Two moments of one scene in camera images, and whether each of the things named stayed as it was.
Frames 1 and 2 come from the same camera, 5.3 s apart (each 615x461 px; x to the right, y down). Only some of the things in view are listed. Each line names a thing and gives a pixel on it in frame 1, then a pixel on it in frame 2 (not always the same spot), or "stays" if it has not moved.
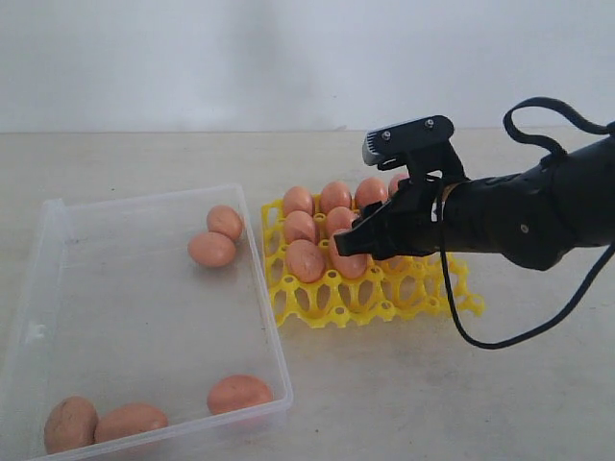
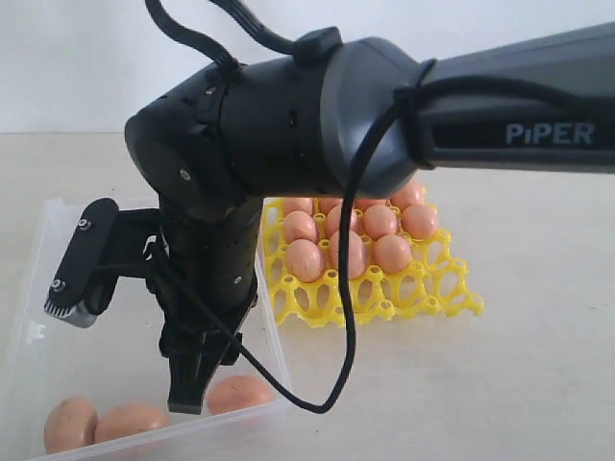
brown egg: (237, 390) stays
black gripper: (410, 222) → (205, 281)
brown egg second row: (338, 220) stays
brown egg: (297, 199) stays
